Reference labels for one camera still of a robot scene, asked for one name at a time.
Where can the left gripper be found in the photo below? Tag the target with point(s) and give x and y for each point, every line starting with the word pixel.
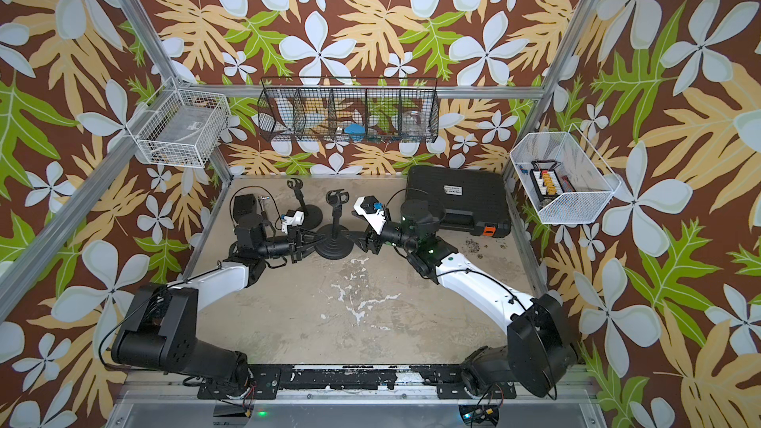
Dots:
pixel 297 244

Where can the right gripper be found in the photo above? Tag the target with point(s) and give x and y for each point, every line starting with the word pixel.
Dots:
pixel 376 244

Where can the black microphone stand pole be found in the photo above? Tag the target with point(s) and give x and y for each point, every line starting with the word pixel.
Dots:
pixel 296 185

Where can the black round stand base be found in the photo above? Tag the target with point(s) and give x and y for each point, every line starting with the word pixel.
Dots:
pixel 312 216

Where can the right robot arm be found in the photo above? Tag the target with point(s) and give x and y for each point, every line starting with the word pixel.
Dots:
pixel 540 345

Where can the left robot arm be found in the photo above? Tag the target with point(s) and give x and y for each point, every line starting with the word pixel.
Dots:
pixel 159 330

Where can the small black box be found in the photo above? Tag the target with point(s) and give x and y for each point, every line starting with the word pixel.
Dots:
pixel 244 208

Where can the black plastic tool case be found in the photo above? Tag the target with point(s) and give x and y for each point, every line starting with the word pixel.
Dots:
pixel 474 201

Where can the blue object in basket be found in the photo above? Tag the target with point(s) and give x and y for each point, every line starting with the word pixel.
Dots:
pixel 355 130

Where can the screw bit box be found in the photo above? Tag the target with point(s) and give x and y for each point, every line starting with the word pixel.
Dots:
pixel 548 180

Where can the white mesh basket right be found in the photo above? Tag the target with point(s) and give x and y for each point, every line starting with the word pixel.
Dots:
pixel 594 180

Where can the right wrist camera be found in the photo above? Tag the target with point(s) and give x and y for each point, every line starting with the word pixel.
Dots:
pixel 373 211

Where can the black wire basket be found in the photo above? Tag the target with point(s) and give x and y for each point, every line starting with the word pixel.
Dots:
pixel 391 109

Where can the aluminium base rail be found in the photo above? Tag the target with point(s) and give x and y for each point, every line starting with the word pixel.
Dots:
pixel 358 396

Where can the white wire basket left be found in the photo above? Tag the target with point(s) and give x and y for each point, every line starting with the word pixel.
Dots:
pixel 180 125

